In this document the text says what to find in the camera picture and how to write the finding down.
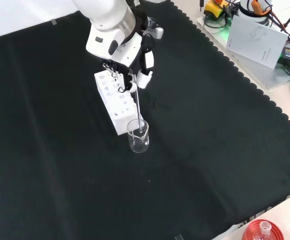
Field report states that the pale board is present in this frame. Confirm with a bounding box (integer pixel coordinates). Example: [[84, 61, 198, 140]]
[[196, 13, 290, 91]]

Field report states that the black stop button cable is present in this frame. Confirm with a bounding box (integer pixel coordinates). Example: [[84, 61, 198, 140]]
[[203, 4, 236, 30]]

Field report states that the orange cable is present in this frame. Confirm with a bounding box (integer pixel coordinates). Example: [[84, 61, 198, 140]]
[[249, 0, 290, 51]]

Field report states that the red ribbed ring stand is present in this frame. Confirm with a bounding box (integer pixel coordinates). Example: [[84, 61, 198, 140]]
[[242, 219, 284, 240]]

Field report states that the white paper booklet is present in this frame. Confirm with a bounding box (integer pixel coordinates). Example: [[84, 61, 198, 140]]
[[226, 15, 289, 70]]

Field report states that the white test tube rack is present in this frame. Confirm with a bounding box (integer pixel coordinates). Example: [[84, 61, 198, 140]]
[[94, 70, 142, 136]]

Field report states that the black bench cloth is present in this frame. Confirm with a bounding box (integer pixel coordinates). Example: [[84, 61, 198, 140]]
[[0, 0, 290, 240]]

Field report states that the clear glass beaker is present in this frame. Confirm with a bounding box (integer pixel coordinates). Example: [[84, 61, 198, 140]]
[[126, 118, 150, 154]]

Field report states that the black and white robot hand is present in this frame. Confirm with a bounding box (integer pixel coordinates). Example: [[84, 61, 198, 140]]
[[102, 32, 156, 93]]

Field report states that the clear round-bottom flask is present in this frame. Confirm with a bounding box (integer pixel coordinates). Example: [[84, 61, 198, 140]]
[[256, 221, 273, 240]]

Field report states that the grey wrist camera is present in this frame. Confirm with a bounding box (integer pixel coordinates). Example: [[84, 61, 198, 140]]
[[143, 26, 165, 40]]

